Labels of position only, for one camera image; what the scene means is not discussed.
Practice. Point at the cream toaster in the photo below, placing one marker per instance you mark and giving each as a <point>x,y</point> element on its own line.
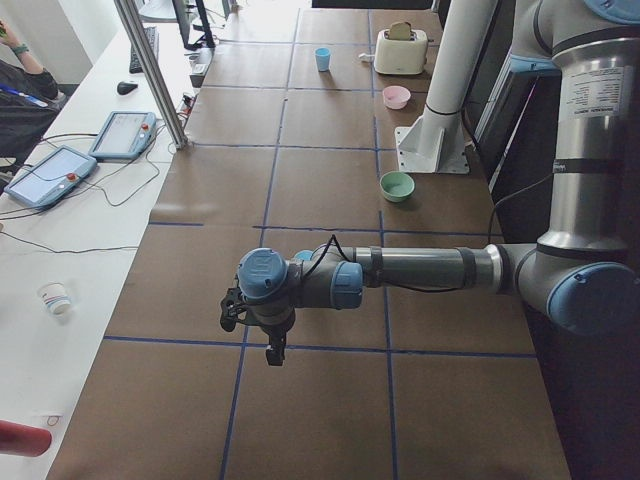
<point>401,57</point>

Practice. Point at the pink bowl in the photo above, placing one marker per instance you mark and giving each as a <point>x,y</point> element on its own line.
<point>395,97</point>

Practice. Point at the bread slice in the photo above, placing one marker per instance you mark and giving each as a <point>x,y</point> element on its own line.
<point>400,31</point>

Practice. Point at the teach pendant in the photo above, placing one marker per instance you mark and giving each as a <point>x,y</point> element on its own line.
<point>52,178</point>
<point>124,136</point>

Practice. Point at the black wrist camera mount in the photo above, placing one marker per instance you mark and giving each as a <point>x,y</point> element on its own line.
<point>233,310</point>

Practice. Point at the black computer mouse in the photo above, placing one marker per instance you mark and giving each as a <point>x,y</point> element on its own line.
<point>126,87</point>

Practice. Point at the paper cup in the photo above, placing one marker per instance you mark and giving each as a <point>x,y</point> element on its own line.
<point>55,298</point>

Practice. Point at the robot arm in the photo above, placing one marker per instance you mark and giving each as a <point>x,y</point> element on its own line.
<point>574,273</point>

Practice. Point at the red cylinder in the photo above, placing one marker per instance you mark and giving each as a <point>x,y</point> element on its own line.
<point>23,440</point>

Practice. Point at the near teach pendant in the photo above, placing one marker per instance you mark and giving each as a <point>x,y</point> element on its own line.
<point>52,178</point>

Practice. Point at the far teach pendant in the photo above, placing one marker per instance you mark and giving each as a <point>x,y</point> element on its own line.
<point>124,136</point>

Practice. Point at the light blue cup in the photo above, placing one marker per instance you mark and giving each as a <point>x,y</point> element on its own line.
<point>322,59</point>

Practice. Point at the aluminium frame post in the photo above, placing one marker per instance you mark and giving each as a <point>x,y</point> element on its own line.
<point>128,14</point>

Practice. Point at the seated person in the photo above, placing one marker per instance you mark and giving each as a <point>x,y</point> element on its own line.
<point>30,102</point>

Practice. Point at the black monitor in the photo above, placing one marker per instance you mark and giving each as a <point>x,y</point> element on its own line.
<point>186,12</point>

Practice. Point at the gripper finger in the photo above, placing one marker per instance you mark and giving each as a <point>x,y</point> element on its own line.
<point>275,354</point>

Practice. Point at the white mounting pole with base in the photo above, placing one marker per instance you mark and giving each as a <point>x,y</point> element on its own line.
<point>435,143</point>

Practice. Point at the green bowl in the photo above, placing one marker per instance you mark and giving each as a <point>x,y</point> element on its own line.
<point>396,186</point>

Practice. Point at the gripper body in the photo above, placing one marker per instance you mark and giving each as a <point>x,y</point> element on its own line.
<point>272,333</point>

